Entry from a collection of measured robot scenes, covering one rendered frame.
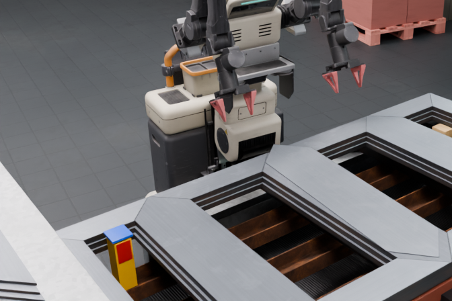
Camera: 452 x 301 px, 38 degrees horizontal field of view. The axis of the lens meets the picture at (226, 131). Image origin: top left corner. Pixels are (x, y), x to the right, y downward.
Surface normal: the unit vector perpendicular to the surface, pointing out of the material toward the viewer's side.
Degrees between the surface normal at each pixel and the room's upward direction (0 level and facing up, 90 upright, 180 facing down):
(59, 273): 0
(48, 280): 0
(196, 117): 90
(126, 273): 90
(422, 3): 90
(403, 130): 0
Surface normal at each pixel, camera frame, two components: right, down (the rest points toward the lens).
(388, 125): -0.05, -0.90
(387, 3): 0.39, 0.38
